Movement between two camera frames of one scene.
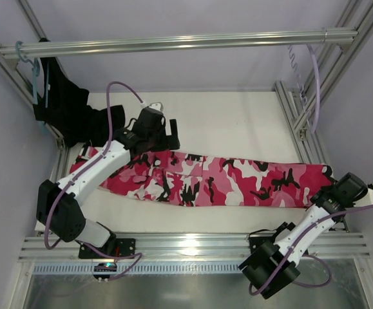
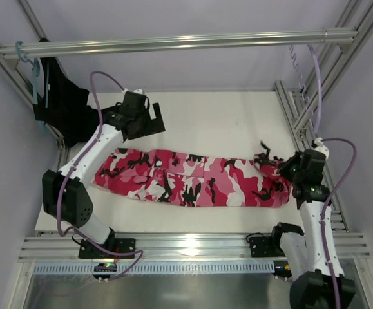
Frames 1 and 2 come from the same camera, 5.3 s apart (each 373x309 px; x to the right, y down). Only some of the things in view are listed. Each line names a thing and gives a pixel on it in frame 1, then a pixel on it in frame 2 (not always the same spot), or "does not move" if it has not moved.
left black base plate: (114, 248) does not move
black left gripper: (165, 136) -> (151, 127)
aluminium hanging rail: (82, 48) does not move
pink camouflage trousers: (185, 178) does not move
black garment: (66, 108) does not move
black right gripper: (329, 185) -> (276, 161)
